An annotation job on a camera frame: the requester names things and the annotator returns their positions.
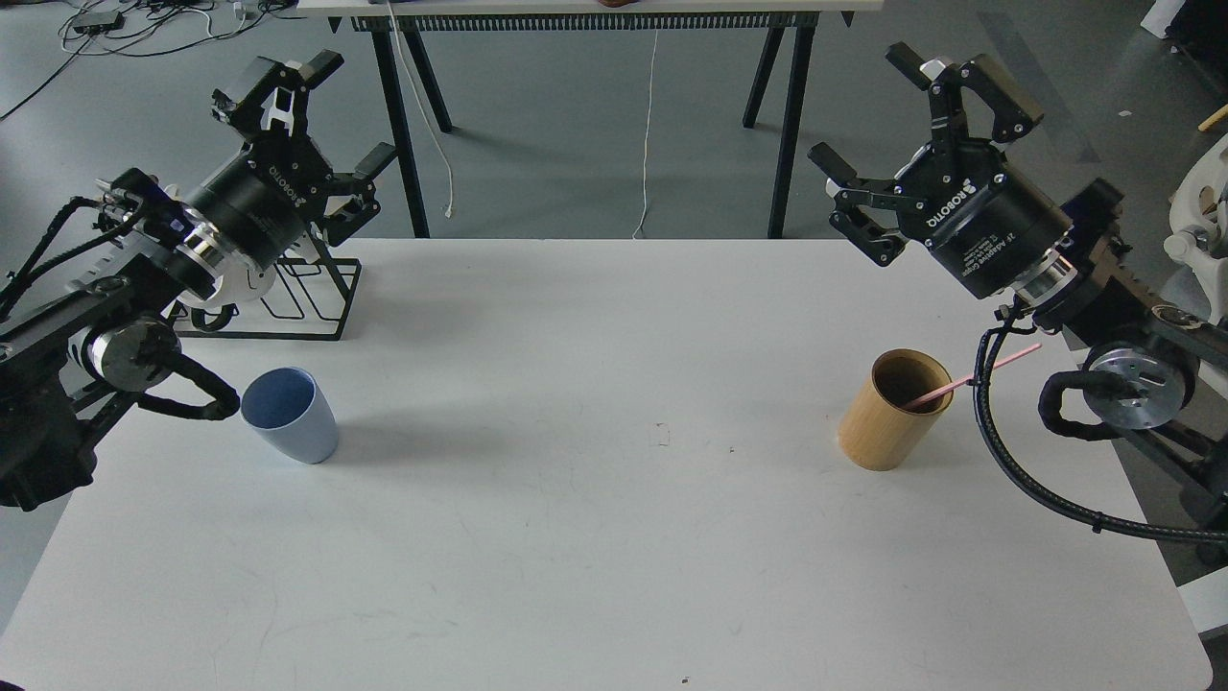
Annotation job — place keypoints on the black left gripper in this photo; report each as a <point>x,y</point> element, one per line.
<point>271,191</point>

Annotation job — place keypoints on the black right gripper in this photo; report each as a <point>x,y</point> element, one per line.
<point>988,223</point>

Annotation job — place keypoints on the black wire dish rack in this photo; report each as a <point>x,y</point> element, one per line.
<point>306,298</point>

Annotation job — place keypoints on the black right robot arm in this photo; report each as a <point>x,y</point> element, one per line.
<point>1144,354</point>

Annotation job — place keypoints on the pink chopstick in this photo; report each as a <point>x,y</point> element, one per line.
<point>917,403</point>

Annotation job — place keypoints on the bamboo cylindrical holder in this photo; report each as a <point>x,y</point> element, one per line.
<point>879,430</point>

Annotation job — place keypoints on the white office chair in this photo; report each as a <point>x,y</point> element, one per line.
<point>1198,229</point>

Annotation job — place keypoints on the light blue cup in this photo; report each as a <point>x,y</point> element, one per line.
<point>287,408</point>

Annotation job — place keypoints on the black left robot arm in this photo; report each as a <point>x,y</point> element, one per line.
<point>88,319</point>

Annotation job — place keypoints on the white trestle table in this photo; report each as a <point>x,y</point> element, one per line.
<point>573,120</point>

